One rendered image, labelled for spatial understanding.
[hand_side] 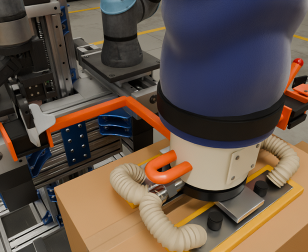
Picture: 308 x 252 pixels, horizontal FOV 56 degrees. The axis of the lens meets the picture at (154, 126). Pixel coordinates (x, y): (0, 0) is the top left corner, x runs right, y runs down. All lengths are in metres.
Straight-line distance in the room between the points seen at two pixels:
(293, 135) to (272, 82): 2.20
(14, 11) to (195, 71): 0.31
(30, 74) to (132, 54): 0.49
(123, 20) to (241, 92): 0.63
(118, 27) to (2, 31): 0.50
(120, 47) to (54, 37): 0.21
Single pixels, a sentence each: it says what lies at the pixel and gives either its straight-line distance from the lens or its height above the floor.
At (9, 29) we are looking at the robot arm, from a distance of 0.56.
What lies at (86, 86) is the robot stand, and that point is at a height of 0.95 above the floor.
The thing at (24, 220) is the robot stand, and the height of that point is 0.21.
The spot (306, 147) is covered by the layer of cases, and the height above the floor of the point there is 0.54.
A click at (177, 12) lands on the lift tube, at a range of 0.43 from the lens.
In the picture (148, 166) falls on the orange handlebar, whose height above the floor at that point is 1.09.
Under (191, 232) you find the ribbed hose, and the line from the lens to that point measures 0.53.
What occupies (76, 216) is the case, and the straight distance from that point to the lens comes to 0.66.
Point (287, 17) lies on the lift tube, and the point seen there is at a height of 1.35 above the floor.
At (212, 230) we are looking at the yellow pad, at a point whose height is 0.97.
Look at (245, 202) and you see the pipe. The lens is 0.63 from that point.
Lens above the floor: 1.46
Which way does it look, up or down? 36 degrees down
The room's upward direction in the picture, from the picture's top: straight up
